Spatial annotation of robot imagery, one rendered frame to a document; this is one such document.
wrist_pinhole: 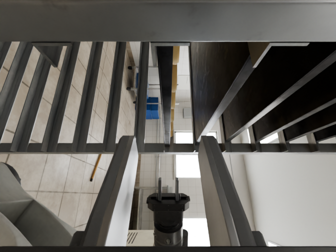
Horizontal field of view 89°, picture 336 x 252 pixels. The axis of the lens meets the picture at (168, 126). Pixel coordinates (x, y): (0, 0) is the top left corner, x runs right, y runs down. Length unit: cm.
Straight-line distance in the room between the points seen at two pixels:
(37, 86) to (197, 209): 453
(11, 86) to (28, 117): 15
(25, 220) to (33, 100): 43
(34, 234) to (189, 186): 455
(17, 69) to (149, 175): 432
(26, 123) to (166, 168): 436
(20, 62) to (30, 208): 58
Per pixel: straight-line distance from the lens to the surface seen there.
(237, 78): 23
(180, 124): 524
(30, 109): 73
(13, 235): 33
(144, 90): 61
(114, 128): 57
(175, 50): 20
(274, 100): 32
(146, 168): 491
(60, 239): 41
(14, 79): 84
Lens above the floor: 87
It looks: level
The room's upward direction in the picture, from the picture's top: 90 degrees clockwise
